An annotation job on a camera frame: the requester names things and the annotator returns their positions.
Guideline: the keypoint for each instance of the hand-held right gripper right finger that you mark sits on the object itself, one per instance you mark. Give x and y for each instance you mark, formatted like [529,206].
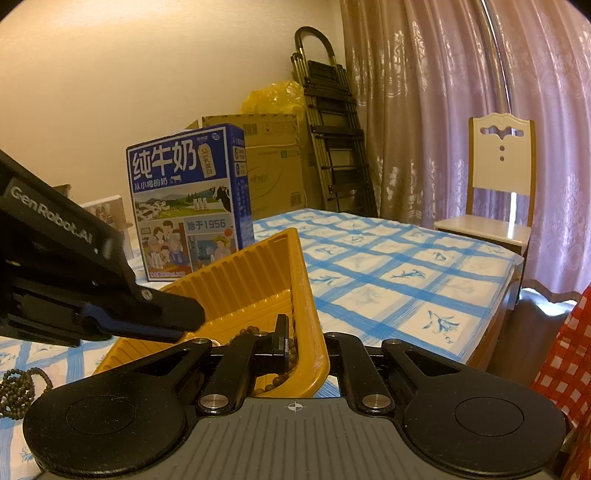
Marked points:
[339,345]

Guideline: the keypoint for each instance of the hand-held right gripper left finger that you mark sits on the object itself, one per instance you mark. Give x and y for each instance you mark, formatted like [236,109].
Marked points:
[282,340]

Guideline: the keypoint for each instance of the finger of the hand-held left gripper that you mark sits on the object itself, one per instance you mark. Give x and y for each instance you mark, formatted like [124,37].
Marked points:
[115,323]
[175,310]

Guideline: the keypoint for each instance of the yellow plastic tray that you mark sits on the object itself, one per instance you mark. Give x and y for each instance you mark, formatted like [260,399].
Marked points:
[249,277]

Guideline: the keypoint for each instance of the small white box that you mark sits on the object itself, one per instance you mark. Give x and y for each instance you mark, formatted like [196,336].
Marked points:
[115,210]

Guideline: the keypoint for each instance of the blue milk carton box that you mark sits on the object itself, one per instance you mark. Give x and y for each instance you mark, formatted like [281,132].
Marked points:
[184,207]

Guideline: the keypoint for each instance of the wooden table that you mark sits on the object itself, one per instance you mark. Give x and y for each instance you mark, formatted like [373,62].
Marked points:
[489,341]

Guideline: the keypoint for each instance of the printed cardboard box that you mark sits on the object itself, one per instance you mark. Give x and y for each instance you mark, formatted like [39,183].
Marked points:
[277,184]

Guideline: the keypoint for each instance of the black folding ladder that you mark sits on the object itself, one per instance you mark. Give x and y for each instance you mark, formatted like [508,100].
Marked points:
[337,138]

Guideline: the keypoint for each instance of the red checked cloth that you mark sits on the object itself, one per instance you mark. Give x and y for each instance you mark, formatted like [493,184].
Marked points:
[568,360]

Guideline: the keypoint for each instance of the yellow plastic bag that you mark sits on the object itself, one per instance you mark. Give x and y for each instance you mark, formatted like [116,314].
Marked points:
[274,97]

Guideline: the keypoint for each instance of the white wooden chair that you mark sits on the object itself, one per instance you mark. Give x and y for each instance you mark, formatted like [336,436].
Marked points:
[501,161]

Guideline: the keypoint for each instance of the pink patterned curtain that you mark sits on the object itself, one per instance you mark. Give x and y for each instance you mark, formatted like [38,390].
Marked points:
[438,69]

